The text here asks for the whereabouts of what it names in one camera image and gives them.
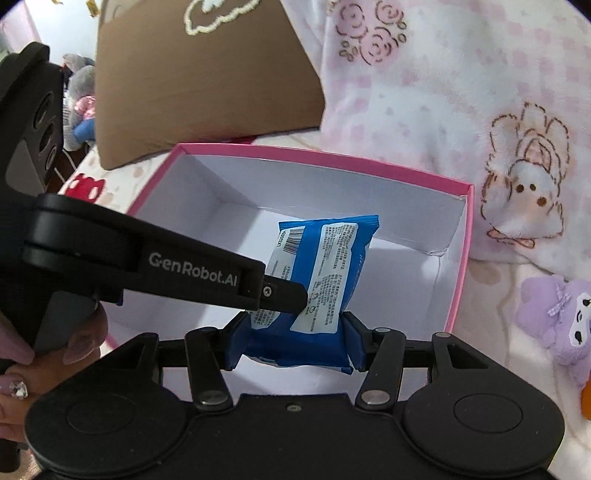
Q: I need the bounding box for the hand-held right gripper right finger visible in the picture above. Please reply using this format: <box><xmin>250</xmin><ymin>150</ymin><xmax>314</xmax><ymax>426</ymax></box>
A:
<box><xmin>339</xmin><ymin>311</ymin><xmax>492</xmax><ymax>411</ymax></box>

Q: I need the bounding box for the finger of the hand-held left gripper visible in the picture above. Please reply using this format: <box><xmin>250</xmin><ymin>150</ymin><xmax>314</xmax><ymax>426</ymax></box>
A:
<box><xmin>245</xmin><ymin>275</ymin><xmax>308</xmax><ymax>316</ymax></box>

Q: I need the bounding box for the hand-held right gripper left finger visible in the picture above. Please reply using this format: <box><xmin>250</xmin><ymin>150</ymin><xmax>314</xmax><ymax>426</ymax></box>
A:
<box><xmin>107</xmin><ymin>312</ymin><xmax>253</xmax><ymax>413</ymax></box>

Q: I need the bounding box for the blue snack packet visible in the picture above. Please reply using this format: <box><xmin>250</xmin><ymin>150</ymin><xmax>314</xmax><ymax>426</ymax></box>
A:
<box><xmin>240</xmin><ymin>215</ymin><xmax>382</xmax><ymax>375</ymax></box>

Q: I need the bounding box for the pink cardboard box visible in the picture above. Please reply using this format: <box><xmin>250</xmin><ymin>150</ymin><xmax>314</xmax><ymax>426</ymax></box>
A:
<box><xmin>104</xmin><ymin>143</ymin><xmax>476</xmax><ymax>404</ymax></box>

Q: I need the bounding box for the purple plush toy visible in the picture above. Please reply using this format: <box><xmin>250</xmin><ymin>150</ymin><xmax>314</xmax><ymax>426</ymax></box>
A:
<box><xmin>516</xmin><ymin>275</ymin><xmax>591</xmax><ymax>380</ymax></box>

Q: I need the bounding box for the person's left hand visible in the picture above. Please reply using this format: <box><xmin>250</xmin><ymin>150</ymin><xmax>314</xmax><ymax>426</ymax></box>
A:
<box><xmin>0</xmin><ymin>302</ymin><xmax>110</xmax><ymax>446</ymax></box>

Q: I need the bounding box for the blue plush toy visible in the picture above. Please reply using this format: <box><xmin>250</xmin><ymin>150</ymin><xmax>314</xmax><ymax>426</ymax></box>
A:
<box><xmin>74</xmin><ymin>117</ymin><xmax>97</xmax><ymax>144</ymax></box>

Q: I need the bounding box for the bear print blanket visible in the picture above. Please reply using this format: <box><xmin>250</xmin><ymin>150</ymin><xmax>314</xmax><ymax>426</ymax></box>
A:
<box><xmin>58</xmin><ymin>124</ymin><xmax>591</xmax><ymax>480</ymax></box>

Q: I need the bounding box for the pink plush toy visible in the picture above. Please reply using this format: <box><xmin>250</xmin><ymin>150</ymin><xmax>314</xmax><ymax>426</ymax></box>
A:
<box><xmin>74</xmin><ymin>95</ymin><xmax>97</xmax><ymax>122</ymax></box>

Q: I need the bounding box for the grey plush toy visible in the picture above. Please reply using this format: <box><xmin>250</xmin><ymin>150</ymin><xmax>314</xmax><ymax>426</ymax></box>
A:
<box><xmin>62</xmin><ymin>53</ymin><xmax>98</xmax><ymax>151</ymax></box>

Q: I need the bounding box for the brown pillow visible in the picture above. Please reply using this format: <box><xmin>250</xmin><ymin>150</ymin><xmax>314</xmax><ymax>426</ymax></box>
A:
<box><xmin>95</xmin><ymin>0</ymin><xmax>327</xmax><ymax>171</ymax></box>

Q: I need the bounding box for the pink checked white pillow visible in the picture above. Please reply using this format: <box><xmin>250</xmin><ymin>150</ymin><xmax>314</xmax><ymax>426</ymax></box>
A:
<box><xmin>281</xmin><ymin>0</ymin><xmax>591</xmax><ymax>269</ymax></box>

